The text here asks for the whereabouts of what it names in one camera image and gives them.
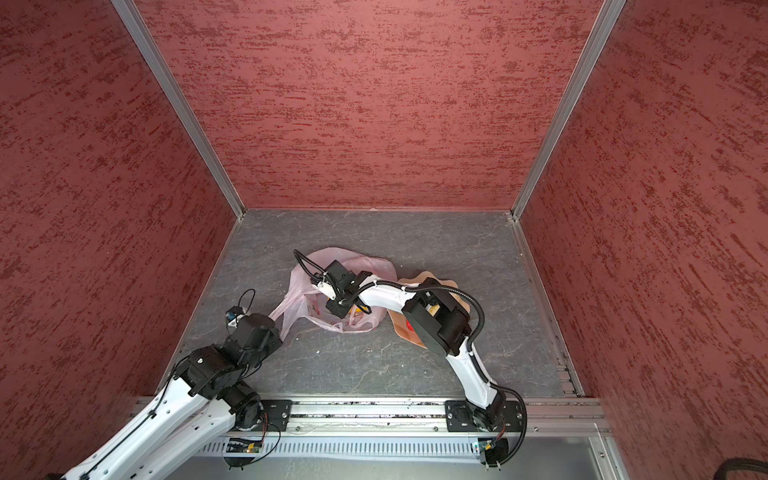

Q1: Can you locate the pink plastic bag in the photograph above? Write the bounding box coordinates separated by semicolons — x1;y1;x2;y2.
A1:
269;247;397;340

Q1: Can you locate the pink scalloped bowl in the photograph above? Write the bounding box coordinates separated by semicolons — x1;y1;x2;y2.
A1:
389;271;458;349

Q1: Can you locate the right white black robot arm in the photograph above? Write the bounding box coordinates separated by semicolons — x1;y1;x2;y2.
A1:
309;261;527;433

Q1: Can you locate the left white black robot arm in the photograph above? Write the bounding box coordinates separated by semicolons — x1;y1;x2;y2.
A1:
46;314;282;479

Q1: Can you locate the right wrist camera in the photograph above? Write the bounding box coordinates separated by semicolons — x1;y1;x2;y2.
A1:
315;278;337;300

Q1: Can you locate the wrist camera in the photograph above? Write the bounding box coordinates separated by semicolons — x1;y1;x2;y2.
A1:
315;278;337;300
225;305;246;328

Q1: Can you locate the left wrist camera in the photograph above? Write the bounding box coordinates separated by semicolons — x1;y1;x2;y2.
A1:
225;305;246;328

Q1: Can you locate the right black corrugated cable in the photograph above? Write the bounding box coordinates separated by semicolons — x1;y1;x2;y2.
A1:
292;249;528;466

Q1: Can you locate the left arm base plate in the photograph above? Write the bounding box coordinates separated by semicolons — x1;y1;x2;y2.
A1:
241;399;294;432

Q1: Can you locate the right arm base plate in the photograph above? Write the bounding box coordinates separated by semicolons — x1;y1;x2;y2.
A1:
444;400;526;433

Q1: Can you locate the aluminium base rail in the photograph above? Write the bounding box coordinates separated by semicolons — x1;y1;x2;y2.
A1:
122;395;610;436

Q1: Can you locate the left aluminium corner post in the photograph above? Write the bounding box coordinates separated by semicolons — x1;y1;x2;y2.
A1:
111;0;247;222

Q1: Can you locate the aluminium corner post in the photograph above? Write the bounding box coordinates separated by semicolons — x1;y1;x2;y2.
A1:
111;0;247;222
511;0;626;222

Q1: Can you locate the right aluminium corner post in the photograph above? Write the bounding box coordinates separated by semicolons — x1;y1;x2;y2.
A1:
511;0;626;222

